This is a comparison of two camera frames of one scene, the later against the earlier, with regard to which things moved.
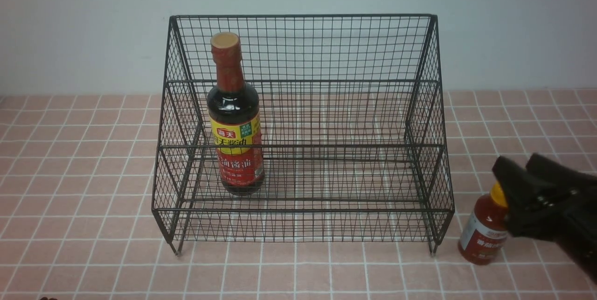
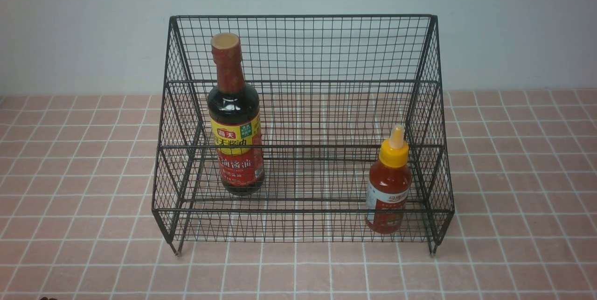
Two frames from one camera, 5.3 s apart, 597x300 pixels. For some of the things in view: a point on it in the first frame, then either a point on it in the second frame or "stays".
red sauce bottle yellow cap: (497, 194) -> (389, 185)
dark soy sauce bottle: (233, 110) stays
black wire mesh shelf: (303, 128) stays
